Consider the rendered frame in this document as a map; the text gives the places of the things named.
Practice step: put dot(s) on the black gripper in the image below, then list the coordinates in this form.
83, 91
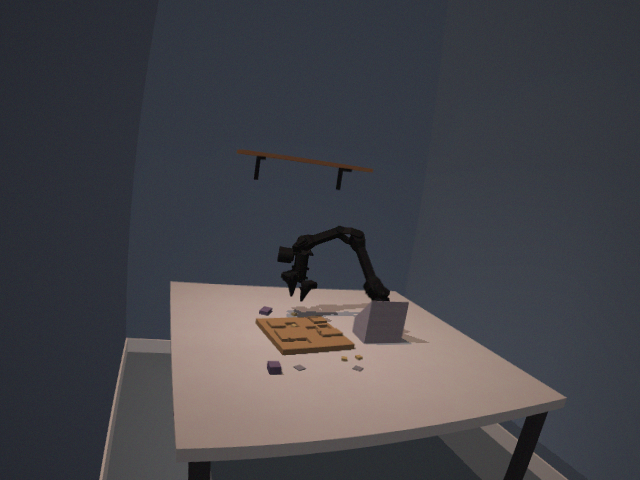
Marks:
306, 286

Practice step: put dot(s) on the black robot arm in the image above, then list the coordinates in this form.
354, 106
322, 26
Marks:
302, 250

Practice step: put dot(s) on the orange square puzzle board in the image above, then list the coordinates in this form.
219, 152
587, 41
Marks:
312, 334

